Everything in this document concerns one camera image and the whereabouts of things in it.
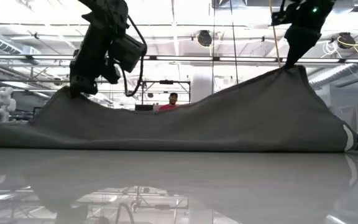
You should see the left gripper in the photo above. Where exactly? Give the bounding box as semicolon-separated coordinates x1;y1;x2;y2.
69;14;121;98

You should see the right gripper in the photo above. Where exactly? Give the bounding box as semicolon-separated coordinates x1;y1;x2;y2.
283;0;337;69

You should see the grey towel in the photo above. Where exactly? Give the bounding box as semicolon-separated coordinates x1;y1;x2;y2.
0;65;358;154

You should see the white robot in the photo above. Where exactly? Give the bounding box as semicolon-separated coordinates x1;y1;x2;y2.
0;86;17;123

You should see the person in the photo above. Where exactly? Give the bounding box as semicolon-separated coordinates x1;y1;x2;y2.
158;91;180;112

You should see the yellow hanging cable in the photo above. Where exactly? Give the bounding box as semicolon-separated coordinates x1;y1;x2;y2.
268;0;282;68

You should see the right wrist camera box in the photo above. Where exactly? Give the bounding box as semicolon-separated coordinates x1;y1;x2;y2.
270;1;295;27

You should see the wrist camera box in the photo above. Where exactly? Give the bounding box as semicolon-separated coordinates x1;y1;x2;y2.
270;1;295;27
108;33;147;74

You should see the ceiling cable reel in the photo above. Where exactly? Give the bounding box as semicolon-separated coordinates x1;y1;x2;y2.
337;32;357;50
196;29;213;48

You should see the silver ventilation duct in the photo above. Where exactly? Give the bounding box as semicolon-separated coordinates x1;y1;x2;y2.
308;62;358;90

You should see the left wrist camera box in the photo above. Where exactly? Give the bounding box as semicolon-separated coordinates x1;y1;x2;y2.
108;33;147;74

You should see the black camera cable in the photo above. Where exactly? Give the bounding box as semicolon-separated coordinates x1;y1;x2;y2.
121;14;148;98

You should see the black gantry frame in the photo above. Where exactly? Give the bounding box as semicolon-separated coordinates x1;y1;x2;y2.
140;80;192;106

